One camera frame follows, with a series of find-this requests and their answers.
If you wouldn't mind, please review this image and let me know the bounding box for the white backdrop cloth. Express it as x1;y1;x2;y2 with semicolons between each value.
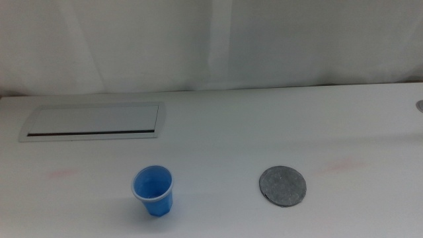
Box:
0;0;423;97

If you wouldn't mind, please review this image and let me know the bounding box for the round grey cup mat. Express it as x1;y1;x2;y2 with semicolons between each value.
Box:
258;165;307;208

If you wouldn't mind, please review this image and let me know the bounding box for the blue plastic cup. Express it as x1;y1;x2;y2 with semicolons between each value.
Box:
131;165;174;218

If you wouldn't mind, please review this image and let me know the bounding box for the white table cable hatch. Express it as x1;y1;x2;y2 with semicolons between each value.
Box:
18;101;167;143

